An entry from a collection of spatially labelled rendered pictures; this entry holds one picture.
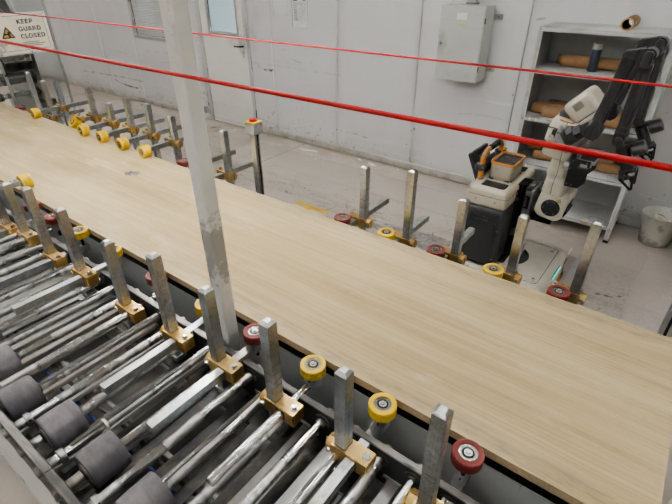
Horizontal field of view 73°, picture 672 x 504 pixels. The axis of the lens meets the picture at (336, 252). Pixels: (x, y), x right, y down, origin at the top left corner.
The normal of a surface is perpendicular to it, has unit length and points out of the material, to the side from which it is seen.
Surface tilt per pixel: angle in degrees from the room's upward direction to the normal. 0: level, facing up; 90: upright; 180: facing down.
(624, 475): 0
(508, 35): 90
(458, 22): 90
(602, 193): 90
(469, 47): 90
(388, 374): 0
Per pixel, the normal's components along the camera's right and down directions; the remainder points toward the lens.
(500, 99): -0.60, 0.43
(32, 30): 0.80, 0.32
